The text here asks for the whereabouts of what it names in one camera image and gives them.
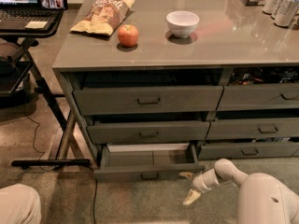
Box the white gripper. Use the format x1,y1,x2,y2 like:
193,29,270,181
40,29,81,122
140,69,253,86
179,169,220,205

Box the grey drawer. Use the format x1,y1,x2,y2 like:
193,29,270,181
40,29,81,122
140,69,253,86
218,83,299,111
206,118,299,140
87,120,209,144
94,144,205,182
73,86,222,115
198,142,299,160

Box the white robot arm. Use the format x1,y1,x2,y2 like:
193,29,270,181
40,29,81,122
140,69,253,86
179,159,299,224

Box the white rectangular plastic bin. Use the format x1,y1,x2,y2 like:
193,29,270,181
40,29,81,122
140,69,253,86
107,143,189,152

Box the white ceramic bowl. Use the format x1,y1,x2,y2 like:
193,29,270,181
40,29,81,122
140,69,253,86
166,11,200,38

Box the red apple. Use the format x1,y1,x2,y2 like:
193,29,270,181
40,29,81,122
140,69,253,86
118,24,139,48

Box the yellow brown chip bag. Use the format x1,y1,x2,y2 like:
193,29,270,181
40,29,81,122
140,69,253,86
71,0,135,35

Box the black laptop stand cart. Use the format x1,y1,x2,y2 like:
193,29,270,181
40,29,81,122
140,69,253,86
0,10,91,169

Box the yellow sticky note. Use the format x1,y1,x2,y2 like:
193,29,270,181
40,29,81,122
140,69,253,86
25,21,48,29

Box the black smartphone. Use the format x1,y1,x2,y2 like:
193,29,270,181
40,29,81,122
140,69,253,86
37,0,68,10

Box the black laptop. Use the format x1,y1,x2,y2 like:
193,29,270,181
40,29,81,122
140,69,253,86
0,0,62,33

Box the grey drawer cabinet frame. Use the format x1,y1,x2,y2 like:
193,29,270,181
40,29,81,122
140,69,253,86
54,59,299,158

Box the black power cable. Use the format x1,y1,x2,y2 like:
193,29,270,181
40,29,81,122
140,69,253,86
22,103,98,224

